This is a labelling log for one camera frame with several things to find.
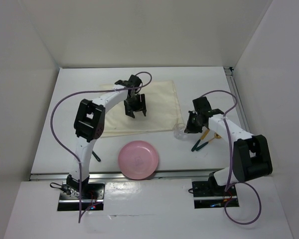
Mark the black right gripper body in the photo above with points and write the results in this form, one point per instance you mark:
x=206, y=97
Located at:
x=193, y=119

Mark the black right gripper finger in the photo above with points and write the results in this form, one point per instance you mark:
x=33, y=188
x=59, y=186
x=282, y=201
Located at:
x=197, y=129
x=189, y=129

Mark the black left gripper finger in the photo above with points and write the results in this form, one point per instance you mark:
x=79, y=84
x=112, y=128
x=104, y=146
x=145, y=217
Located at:
x=143, y=109
x=129, y=112

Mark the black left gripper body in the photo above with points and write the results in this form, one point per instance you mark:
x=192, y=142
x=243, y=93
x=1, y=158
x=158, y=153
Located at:
x=134, y=102

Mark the clear drinking glass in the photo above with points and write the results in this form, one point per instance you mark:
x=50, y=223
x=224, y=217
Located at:
x=178, y=131

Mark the gold knife green handle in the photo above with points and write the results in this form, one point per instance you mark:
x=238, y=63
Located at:
x=200, y=139

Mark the gold spoon green handle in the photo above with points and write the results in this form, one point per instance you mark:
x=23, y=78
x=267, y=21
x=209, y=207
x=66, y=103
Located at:
x=216, y=136

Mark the pink plastic plate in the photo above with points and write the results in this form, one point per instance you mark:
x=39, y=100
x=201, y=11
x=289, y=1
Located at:
x=138, y=160

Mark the gold fork green handle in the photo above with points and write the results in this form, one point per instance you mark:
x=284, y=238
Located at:
x=96, y=156

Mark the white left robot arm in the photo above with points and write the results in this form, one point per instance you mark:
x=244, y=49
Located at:
x=89, y=125

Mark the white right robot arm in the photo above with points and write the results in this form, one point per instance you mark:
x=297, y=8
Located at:
x=249, y=154

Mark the aluminium frame rail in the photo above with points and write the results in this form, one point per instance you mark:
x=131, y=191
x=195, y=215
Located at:
x=73, y=85

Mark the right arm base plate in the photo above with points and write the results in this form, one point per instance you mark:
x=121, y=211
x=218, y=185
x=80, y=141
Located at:
x=207, y=194

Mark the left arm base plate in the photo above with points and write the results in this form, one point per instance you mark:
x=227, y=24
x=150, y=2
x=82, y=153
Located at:
x=92, y=199

